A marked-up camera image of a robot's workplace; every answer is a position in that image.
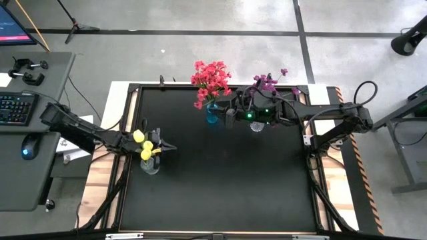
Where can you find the black table frame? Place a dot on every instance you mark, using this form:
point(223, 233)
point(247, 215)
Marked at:
point(132, 87)

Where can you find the green black device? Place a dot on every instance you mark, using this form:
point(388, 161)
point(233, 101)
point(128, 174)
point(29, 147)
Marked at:
point(418, 94)

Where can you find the thin yellow rod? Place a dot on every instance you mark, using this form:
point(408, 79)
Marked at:
point(31, 24)

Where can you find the black computer mouse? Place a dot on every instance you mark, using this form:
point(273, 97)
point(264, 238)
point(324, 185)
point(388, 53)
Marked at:
point(30, 146)

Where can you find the clear flared glass vase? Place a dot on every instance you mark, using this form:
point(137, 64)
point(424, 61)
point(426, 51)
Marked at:
point(257, 126)

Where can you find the white printed paper sheets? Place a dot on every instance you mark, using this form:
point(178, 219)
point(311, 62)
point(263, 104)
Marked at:
point(71, 155)

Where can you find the black C-clamp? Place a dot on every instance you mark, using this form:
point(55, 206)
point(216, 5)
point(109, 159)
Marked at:
point(25, 62)
point(31, 79)

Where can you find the black spring clip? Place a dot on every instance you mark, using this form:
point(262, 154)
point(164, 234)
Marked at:
point(269, 76)
point(161, 81)

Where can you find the white metal bracket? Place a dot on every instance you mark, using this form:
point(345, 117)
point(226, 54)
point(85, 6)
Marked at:
point(123, 236)
point(310, 237)

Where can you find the green stem piece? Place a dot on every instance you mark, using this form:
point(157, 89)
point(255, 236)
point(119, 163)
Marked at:
point(145, 154)

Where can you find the black cone stand base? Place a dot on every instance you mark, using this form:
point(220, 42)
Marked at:
point(405, 43)

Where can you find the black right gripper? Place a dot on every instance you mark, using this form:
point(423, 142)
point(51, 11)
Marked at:
point(243, 110)

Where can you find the yellow artificial tulip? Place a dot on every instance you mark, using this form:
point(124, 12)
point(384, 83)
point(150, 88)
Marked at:
point(138, 136)
point(147, 145)

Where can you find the blue patterned glass vase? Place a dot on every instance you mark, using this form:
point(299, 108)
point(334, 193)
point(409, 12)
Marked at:
point(211, 117)

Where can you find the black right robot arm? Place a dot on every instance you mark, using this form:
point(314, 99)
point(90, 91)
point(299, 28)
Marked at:
point(320, 111)

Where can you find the black desk knob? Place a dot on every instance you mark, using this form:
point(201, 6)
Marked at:
point(50, 204)

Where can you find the backlit black keyboard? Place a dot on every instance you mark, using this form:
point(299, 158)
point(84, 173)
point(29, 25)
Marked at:
point(16, 108)

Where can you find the grey desk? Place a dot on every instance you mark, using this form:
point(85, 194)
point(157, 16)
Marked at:
point(20, 180)

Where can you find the computer monitor with red bar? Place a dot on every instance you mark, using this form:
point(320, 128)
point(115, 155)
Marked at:
point(13, 30)

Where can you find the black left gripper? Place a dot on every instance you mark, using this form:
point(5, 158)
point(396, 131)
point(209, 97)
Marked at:
point(158, 136)

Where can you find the white paper sheet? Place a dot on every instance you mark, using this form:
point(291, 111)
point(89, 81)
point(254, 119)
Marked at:
point(4, 80)

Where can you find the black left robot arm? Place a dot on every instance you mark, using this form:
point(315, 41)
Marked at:
point(83, 131)

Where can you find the black tripod stand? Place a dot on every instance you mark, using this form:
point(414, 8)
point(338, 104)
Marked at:
point(76, 26)

